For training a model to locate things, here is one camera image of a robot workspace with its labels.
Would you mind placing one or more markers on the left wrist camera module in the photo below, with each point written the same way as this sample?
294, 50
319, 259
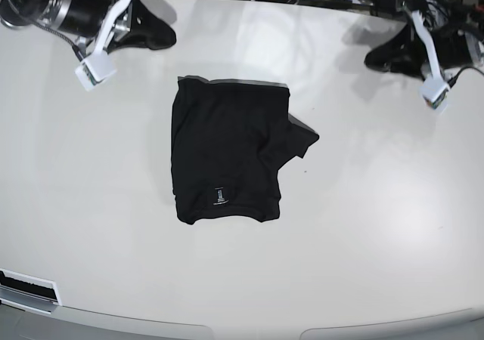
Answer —
434, 92

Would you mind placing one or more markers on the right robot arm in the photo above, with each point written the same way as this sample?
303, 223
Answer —
17, 14

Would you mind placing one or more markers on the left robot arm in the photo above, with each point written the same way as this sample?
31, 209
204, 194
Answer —
445, 33

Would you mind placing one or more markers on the table cable grommet slot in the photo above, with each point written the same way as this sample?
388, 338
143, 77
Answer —
29, 293

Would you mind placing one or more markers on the black t-shirt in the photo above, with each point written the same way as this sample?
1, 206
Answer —
228, 142

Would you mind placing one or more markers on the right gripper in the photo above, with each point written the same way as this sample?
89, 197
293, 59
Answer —
81, 22

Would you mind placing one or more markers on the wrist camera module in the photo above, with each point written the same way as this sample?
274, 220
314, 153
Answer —
434, 92
94, 69

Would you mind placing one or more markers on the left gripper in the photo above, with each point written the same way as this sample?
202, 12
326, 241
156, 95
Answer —
406, 54

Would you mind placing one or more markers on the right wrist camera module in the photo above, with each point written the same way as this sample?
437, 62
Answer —
94, 69

